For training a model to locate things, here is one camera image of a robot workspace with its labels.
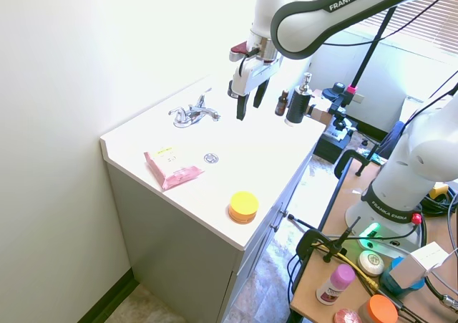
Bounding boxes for round cream soap tin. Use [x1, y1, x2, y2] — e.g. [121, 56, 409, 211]
[357, 250, 386, 277]

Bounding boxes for black camera stand pole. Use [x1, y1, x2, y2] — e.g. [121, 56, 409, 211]
[349, 6, 394, 92]

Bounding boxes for black soap dispenser chrome pump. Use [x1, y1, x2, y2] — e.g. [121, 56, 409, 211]
[284, 72, 314, 127]

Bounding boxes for blue cup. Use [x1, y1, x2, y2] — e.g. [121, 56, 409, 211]
[379, 256, 427, 298]

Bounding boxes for orange jar with yellow lid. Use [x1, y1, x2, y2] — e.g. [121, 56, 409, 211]
[228, 191, 260, 226]

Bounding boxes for brown cardboard piece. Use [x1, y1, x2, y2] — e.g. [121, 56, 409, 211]
[308, 104, 333, 124]

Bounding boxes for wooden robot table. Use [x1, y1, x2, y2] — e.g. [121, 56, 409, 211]
[288, 154, 458, 323]

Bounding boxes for chrome faucet spout and base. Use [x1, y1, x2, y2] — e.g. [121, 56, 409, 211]
[172, 104, 221, 129]

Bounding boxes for chrome faucet lever handle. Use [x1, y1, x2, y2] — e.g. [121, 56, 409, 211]
[167, 107, 187, 122]
[195, 87, 213, 110]

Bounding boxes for pink round sponge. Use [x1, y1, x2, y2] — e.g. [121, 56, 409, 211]
[332, 307, 363, 323]

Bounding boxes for black C-clamp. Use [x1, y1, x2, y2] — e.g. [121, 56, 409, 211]
[334, 149, 373, 180]
[295, 228, 344, 263]

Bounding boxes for white cardboard box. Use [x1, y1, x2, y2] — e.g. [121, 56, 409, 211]
[388, 241, 452, 287]

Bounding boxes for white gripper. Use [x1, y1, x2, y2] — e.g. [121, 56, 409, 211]
[227, 54, 284, 122]

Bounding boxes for yellow cable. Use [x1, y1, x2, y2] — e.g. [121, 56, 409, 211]
[311, 242, 380, 291]

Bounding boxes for pink wipes package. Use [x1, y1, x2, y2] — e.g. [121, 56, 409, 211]
[143, 145, 205, 193]

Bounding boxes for maroon wrist camera mount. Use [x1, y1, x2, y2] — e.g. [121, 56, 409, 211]
[229, 41, 251, 63]

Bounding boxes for black rod with metal tip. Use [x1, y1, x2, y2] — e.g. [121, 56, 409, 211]
[288, 213, 319, 230]

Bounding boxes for white bottle with pink cap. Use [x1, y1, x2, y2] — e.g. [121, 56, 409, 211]
[315, 264, 356, 306]

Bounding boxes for grey vanity cabinet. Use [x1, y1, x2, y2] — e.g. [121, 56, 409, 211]
[106, 125, 327, 323]

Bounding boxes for black box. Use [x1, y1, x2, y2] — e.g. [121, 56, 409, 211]
[313, 124, 359, 165]

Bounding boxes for window blinds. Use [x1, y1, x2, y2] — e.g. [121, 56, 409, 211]
[349, 0, 458, 57]

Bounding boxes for brown dropper bottle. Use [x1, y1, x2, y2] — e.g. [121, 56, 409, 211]
[274, 89, 290, 117]

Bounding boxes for container with orange lid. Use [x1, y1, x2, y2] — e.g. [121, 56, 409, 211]
[357, 294, 399, 323]

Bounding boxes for black cable bundle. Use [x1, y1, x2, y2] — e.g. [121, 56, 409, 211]
[420, 181, 458, 218]

